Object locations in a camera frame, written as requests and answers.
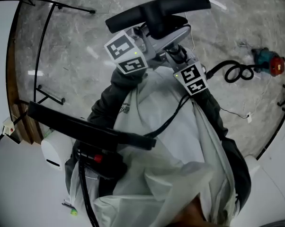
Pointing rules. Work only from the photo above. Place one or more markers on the black metal stand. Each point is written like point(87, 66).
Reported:
point(91, 11)

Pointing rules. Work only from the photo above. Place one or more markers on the person with head-mounted camera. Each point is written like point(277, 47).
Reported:
point(180, 138)

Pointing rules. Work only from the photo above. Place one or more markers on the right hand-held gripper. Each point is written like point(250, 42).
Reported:
point(192, 75)

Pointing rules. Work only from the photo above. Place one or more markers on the white plug adapter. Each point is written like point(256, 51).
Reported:
point(249, 118)

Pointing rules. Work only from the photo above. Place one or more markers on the person's left forearm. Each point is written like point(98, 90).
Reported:
point(109, 96)

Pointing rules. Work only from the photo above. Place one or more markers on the white wooden-edged table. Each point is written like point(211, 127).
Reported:
point(0, 55)

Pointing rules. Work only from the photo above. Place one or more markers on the black chest-mounted device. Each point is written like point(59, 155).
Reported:
point(85, 129)

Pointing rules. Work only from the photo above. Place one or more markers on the white box with red button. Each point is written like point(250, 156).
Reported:
point(8, 129)

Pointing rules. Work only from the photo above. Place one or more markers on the black grey handheld device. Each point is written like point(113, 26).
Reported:
point(161, 8)

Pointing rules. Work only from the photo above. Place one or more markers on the person's right forearm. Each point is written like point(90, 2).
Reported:
point(211, 107)

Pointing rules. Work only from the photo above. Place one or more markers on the white rounded unit with slot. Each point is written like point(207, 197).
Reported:
point(55, 150)

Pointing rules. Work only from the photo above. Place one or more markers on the teal red power tool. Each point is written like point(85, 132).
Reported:
point(268, 61)

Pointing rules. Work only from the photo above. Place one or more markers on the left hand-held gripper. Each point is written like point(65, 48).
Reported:
point(120, 48)

